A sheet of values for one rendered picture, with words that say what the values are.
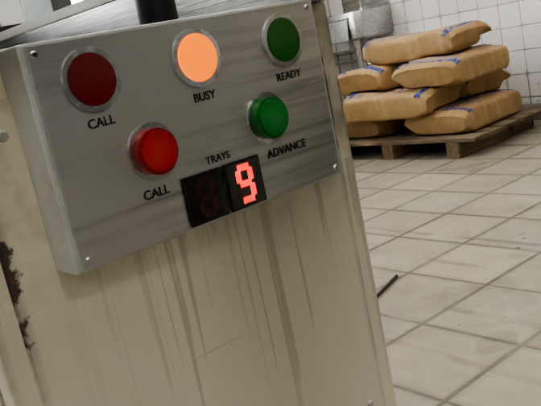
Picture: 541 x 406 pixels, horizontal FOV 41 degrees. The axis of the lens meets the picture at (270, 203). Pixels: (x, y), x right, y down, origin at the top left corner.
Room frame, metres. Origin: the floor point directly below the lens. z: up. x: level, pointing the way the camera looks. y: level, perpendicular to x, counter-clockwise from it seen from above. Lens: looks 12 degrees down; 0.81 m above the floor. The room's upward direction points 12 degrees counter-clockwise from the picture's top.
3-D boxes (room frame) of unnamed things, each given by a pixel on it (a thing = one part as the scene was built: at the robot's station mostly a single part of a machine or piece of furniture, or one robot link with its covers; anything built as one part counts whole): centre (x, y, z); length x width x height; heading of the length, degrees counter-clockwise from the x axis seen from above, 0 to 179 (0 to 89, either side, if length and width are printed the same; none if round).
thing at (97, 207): (0.51, 0.04, 0.77); 0.24 x 0.04 x 0.14; 129
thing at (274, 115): (0.53, -0.01, 0.76); 0.03 x 0.02 x 0.03; 129
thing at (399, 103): (4.39, -0.88, 0.32); 0.72 x 0.42 x 0.17; 41
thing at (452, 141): (4.52, -1.05, 0.06); 1.20 x 0.80 x 0.11; 39
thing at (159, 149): (0.47, 0.07, 0.76); 0.03 x 0.02 x 0.03; 129
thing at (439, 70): (4.29, -1.21, 0.47); 0.72 x 0.42 x 0.17; 132
